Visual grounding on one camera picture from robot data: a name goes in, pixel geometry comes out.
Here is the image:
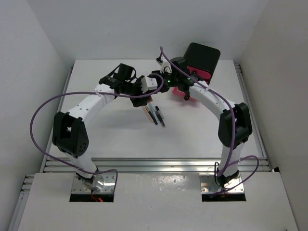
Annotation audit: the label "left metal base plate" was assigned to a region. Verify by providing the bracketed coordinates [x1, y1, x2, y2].
[71, 173, 116, 194]

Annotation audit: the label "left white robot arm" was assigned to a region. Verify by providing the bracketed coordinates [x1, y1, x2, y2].
[52, 64, 158, 185]

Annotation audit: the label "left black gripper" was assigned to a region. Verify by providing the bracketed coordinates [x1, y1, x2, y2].
[123, 75, 150, 106]

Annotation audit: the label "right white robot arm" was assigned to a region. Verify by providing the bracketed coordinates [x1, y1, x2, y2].
[156, 55, 252, 187]

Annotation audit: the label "metal base plate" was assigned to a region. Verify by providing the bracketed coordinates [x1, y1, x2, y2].
[71, 173, 116, 194]
[199, 174, 244, 194]

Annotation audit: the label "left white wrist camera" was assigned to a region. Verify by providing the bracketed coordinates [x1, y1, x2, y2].
[141, 77, 158, 93]

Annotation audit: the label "black drawer cabinet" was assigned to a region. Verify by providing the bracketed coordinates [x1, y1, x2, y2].
[183, 42, 221, 75]

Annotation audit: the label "black mascara tube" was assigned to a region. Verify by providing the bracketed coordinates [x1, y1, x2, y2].
[155, 106, 166, 127]

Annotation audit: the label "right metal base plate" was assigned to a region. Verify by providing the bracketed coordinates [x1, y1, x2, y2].
[199, 174, 244, 194]

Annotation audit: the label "peach concealer stick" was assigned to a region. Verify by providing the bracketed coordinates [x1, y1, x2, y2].
[143, 107, 154, 123]

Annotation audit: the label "light blue black pen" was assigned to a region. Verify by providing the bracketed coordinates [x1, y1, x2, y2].
[148, 103, 158, 125]

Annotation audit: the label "brown gold makeup pencil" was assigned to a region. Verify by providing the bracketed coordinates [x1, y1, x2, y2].
[145, 106, 155, 120]

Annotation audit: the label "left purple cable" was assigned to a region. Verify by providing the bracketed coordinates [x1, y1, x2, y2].
[29, 73, 165, 191]

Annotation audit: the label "aluminium frame rail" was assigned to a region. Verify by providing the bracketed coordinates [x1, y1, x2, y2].
[40, 157, 271, 173]

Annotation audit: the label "brown eyeshadow palette four pans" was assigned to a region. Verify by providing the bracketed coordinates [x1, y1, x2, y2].
[146, 97, 153, 103]

